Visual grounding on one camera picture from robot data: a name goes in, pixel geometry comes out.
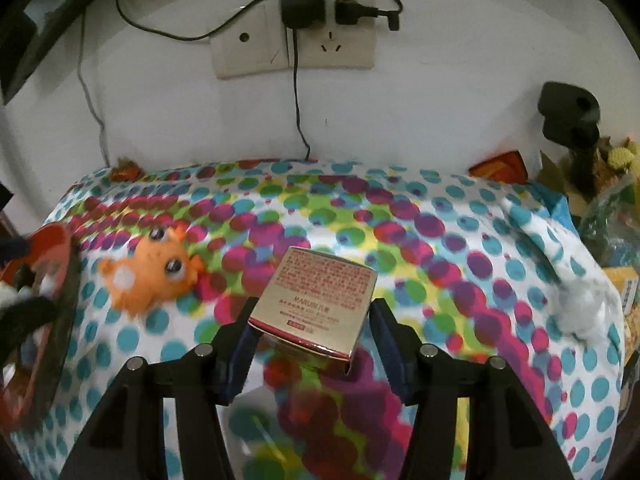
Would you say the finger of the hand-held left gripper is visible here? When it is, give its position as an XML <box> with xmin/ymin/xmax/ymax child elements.
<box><xmin>0</xmin><ymin>295</ymin><xmax>58</xmax><ymax>361</ymax></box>
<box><xmin>0</xmin><ymin>237</ymin><xmax>32</xmax><ymax>262</ymax></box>

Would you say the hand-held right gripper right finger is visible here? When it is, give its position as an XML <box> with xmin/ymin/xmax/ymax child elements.
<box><xmin>370</xmin><ymin>297</ymin><xmax>576</xmax><ymax>480</ymax></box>

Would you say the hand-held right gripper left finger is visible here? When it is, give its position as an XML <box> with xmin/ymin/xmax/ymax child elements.
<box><xmin>60</xmin><ymin>297</ymin><xmax>261</xmax><ymax>480</ymax></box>

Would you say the red round tray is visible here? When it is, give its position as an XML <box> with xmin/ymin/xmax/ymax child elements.
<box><xmin>0</xmin><ymin>222</ymin><xmax>81</xmax><ymax>428</ymax></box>

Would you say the red box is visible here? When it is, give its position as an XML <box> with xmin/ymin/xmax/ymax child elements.
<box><xmin>248</xmin><ymin>246</ymin><xmax>379</xmax><ymax>367</ymax></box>

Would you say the polka dot tablecloth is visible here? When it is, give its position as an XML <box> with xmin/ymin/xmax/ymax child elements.
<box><xmin>10</xmin><ymin>157</ymin><xmax>628</xmax><ymax>480</ymax></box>

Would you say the orange toy fish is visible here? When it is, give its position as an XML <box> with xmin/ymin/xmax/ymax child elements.
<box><xmin>97</xmin><ymin>227</ymin><xmax>203</xmax><ymax>318</ymax></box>

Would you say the red snack wrapper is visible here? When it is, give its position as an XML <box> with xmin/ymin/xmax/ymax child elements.
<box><xmin>110</xmin><ymin>159</ymin><xmax>141</xmax><ymax>182</ymax></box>

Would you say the black screen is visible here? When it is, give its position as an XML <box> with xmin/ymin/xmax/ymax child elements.
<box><xmin>0</xmin><ymin>0</ymin><xmax>101</xmax><ymax>106</ymax></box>

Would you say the red packet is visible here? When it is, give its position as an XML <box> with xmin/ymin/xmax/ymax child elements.
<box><xmin>469</xmin><ymin>150</ymin><xmax>528</xmax><ymax>183</ymax></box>

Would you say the blue cloth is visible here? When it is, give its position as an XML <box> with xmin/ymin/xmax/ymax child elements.
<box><xmin>532</xmin><ymin>180</ymin><xmax>571</xmax><ymax>221</ymax></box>

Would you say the small yellow box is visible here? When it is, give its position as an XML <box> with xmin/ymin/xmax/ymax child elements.
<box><xmin>602</xmin><ymin>266</ymin><xmax>640</xmax><ymax>321</ymax></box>

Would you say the clear plastic bag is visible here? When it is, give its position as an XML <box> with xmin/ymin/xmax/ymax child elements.
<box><xmin>575</xmin><ymin>175</ymin><xmax>640</xmax><ymax>268</ymax></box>

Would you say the yellow plush toy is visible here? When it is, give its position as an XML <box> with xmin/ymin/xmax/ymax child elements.
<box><xmin>602</xmin><ymin>142</ymin><xmax>640</xmax><ymax>176</ymax></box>

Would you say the black plug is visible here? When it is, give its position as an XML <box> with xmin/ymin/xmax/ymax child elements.
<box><xmin>334</xmin><ymin>0</ymin><xmax>403</xmax><ymax>32</ymax></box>

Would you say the thin wall cable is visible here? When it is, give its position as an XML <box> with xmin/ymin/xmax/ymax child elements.
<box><xmin>77</xmin><ymin>7</ymin><xmax>111</xmax><ymax>168</ymax></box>

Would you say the black adapter cable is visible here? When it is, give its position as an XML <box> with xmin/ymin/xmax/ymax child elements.
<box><xmin>291</xmin><ymin>27</ymin><xmax>312</xmax><ymax>162</ymax></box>

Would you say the black looping cable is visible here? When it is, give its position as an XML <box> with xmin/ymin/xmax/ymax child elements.
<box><xmin>115</xmin><ymin>0</ymin><xmax>286</xmax><ymax>41</ymax></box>

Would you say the white wall socket plate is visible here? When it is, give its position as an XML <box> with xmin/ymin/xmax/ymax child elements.
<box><xmin>209</xmin><ymin>0</ymin><xmax>376</xmax><ymax>80</ymax></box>

